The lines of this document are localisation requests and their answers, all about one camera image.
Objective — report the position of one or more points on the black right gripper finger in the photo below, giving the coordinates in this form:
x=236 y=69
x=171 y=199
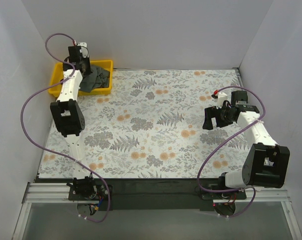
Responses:
x=219 y=121
x=208 y=125

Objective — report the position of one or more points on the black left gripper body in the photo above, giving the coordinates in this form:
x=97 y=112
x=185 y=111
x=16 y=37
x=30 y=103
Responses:
x=84 y=66

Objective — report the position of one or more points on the floral patterned table mat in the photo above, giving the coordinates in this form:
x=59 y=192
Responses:
x=150 y=126

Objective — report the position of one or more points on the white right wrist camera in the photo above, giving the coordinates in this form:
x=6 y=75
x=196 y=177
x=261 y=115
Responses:
x=220 y=97

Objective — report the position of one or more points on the aluminium front rail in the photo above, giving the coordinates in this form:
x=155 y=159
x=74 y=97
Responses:
x=53 y=193

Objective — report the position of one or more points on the dark grey t shirt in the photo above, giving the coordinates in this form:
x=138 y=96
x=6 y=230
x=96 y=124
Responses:
x=99 y=78

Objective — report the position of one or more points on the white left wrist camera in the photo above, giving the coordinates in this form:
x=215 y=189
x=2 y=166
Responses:
x=83 y=48

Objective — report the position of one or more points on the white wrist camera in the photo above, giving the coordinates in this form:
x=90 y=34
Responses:
x=83 y=48
x=220 y=97

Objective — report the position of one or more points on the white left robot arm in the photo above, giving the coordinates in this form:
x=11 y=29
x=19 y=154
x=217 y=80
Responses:
x=69 y=119

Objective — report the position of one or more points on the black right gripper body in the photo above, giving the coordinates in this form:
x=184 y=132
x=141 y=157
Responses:
x=216 y=115

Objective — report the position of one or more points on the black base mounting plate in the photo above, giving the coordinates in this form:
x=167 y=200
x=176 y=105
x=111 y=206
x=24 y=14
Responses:
x=147 y=194

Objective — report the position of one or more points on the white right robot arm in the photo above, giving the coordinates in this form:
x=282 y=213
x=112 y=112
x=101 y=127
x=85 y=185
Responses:
x=267 y=161

